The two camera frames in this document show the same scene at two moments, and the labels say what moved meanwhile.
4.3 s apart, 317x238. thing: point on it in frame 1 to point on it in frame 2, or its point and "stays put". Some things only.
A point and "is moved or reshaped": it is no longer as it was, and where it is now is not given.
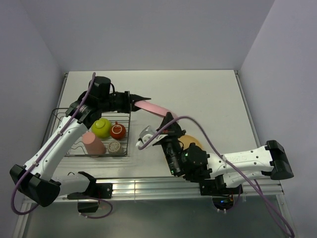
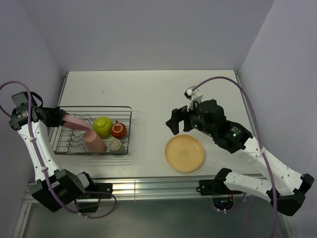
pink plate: [151, 108] is moved or reshaped
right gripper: [168, 118] to [178, 115]
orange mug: [118, 131] stays put
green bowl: [101, 128] stays put
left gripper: [127, 98] to [57, 113]
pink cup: [92, 145] stays put
